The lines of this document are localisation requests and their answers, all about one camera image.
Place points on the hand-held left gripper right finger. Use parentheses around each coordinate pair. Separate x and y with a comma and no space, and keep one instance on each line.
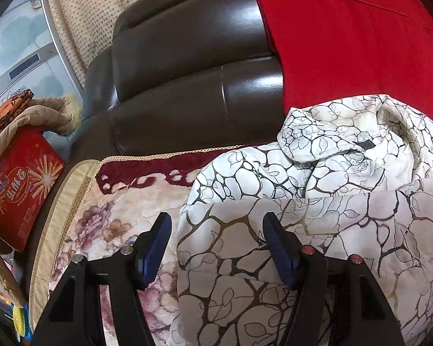
(275,247)

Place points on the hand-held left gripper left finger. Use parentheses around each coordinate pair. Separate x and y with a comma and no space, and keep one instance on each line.
(156,250)

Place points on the white vein-patterned padded jacket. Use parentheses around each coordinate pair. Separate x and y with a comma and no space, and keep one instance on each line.
(238,176)

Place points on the floral sofa blanket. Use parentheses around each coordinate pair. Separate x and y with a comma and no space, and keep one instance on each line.
(108,216)

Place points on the red printed box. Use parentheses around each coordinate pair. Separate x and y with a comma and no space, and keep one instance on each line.
(18,187)

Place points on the blue yellow plastic toy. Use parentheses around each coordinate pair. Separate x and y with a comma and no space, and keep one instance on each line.
(18,322)

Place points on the beige fur-trimmed bag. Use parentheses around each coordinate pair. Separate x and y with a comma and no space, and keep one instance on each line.
(39,113)

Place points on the brown leather sofa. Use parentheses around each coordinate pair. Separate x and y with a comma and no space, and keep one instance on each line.
(184,61)

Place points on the orange patterned cloth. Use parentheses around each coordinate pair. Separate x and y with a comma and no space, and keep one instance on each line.
(7,110)

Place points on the red cloth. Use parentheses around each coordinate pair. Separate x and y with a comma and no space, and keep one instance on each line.
(328,43)

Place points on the silver refrigerator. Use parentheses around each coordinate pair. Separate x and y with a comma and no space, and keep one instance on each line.
(21,43)

